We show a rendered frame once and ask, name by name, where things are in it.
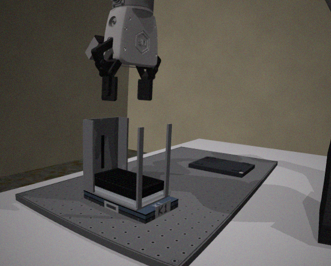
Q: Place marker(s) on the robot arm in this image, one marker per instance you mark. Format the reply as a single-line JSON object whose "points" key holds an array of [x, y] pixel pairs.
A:
{"points": [[97, 40]]}

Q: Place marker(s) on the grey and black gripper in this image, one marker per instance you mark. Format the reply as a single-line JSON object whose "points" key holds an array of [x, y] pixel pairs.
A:
{"points": [[130, 39]]}

